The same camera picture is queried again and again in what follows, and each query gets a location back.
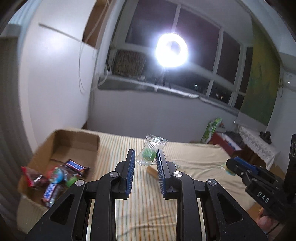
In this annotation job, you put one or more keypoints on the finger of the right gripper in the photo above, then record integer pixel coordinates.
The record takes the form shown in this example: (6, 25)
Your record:
(238, 170)
(244, 164)

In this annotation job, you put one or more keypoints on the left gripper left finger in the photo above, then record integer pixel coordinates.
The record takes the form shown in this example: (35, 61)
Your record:
(122, 177)

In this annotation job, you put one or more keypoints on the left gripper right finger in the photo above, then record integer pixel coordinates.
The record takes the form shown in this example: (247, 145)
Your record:
(171, 187)

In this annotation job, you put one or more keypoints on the jelly cup with blue lid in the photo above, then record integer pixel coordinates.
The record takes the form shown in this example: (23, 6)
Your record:
(228, 171)

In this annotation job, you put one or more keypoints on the clear packet green gummy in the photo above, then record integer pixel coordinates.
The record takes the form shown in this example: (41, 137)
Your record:
(152, 144)

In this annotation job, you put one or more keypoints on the dark green candy packet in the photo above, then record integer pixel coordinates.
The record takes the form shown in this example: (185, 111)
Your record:
(71, 181)

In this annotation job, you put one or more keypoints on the dark cake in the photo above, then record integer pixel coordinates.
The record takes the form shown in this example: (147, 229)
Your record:
(67, 174)

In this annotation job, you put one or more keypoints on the colourful jelly snack packet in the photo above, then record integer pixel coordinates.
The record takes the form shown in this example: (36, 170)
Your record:
(55, 175)

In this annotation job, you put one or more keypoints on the brown Snickers bar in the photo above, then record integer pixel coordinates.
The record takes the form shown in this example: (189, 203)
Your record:
(51, 194)

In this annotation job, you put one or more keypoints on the red clear snack packet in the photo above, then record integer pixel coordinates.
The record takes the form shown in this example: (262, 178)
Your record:
(34, 178)

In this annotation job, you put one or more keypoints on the person's right hand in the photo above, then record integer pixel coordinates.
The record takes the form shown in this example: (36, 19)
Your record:
(266, 223)

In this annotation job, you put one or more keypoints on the clear bag of bread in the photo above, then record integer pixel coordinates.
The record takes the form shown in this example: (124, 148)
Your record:
(153, 170)

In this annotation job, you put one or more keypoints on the red storage box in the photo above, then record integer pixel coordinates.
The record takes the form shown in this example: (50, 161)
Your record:
(227, 144)

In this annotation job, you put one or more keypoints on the white lace table cloth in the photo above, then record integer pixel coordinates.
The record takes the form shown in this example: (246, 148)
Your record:
(265, 151)

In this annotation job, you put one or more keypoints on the green white carton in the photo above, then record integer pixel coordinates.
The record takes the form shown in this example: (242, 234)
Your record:
(210, 130)

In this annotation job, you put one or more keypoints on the cardboard box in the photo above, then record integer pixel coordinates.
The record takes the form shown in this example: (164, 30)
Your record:
(80, 146)

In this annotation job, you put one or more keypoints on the woven basket on sill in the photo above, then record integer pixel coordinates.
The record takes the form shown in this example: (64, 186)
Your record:
(129, 63)

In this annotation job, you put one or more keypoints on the green wall curtain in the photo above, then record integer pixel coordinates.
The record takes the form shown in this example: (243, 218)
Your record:
(264, 78)

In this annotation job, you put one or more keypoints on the ring light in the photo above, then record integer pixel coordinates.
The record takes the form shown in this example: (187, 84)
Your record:
(171, 51)

